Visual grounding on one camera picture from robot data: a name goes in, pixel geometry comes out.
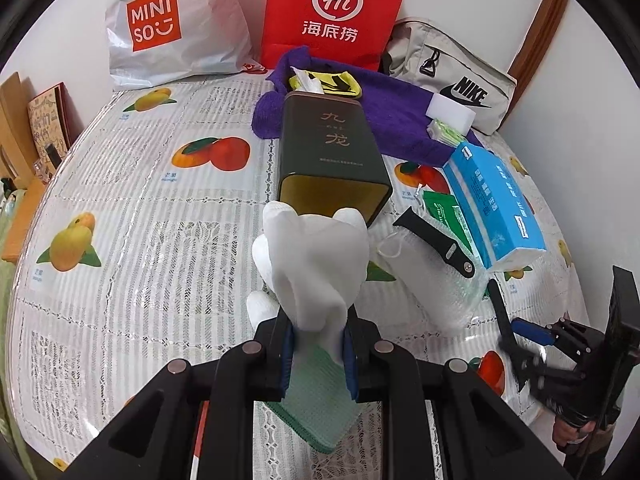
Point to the green pocket tissue pack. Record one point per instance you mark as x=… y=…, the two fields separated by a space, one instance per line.
x=445 y=134

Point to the dark green tin box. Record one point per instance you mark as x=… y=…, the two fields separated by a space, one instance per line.
x=330 y=155

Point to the white plastic shopping bag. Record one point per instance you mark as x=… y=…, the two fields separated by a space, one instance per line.
x=175 y=25

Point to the white sponge block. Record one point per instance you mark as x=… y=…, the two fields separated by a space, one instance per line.
x=452 y=110

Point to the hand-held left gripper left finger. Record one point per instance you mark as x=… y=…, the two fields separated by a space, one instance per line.
x=286 y=360

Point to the brown illustrated book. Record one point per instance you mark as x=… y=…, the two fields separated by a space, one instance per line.
x=47 y=120

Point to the small glass jar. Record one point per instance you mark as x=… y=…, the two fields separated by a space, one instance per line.
x=45 y=165

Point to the wooden nightstand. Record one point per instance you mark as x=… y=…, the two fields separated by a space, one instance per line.
x=22 y=215

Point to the green packet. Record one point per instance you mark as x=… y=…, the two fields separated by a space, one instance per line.
x=445 y=215

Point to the clear plastic bag with mask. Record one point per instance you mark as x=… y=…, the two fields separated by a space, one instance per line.
x=435 y=290

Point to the red white small packet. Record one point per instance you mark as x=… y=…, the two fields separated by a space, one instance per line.
x=253 y=67

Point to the white tissue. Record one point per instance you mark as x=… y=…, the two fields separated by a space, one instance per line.
x=301 y=81

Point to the purple towel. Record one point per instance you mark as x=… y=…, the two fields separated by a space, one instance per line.
x=400 y=115

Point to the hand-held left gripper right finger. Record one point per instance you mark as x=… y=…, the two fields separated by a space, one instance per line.
x=350 y=365

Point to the red paper shopping bag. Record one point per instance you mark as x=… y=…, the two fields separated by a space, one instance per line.
x=330 y=10

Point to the blue tissue pack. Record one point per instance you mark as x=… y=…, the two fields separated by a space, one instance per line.
x=495 y=200

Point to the brown wooden door frame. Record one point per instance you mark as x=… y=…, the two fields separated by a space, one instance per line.
x=540 y=45

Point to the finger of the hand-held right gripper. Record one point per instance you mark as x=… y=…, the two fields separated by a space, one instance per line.
x=530 y=331
x=435 y=242

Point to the grey waist bag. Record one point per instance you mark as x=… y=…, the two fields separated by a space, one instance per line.
x=450 y=77

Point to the white and green washcloth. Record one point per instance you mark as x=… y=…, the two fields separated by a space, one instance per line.
x=310 y=285

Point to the person's right hand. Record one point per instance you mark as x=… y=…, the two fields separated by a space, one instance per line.
x=572 y=435

